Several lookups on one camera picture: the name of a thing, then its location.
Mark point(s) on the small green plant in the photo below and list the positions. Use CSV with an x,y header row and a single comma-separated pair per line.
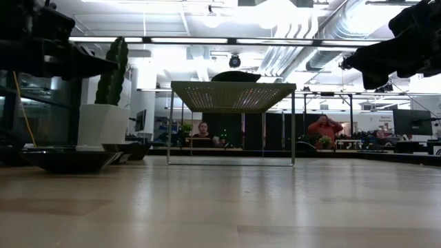
x,y
186,129

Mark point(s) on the silver ventilation duct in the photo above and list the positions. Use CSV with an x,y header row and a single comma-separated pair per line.
x,y
337,20

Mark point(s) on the green cactus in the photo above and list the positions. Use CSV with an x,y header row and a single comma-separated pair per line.
x,y
112,72

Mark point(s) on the white hexagonal plant pot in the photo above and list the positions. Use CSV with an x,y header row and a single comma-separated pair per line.
x,y
101,127

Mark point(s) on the black aluminium table frame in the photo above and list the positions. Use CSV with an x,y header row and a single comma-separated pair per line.
x,y
396,158

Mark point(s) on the black background metal frame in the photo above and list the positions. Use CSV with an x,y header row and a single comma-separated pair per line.
x,y
350,113

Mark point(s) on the black bar with light strips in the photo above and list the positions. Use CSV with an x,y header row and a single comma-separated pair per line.
x,y
193,40

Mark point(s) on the black square mini plate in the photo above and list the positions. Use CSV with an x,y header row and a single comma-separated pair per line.
x,y
119,155

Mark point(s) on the black partition panel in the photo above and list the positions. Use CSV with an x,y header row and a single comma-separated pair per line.
x,y
275,131

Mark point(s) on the black round camera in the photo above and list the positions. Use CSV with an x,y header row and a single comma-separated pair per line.
x,y
234,61

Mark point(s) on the green perforated metal shelf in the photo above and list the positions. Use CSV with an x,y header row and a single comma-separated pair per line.
x,y
234,98

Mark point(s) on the white pendant lamp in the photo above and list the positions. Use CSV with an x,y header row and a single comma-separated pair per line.
x,y
212,19

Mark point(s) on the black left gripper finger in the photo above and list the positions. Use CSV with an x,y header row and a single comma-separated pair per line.
x,y
89,65

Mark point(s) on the black wavy mini plate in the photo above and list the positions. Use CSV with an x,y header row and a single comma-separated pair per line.
x,y
236,76
139,151
69,163

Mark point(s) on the dark framed glass partition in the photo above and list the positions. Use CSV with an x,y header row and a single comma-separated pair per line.
x,y
51,113

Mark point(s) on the small flowering plant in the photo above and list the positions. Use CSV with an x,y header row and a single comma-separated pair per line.
x,y
325,141

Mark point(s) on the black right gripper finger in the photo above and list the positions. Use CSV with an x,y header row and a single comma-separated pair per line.
x,y
375,58

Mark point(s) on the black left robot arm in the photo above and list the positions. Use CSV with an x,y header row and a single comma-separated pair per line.
x,y
34,24

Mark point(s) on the person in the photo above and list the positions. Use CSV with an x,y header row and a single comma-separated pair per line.
x,y
379,136
203,132
324,128

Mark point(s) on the black computer monitor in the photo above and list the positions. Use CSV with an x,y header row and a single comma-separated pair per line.
x,y
412,122
140,120

